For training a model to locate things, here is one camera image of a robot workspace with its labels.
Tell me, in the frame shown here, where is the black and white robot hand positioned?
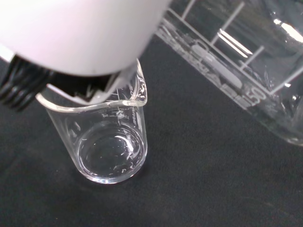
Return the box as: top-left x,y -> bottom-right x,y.
0,0 -> 177,112

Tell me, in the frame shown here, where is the black bench cloth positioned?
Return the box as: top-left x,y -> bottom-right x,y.
0,35 -> 303,227

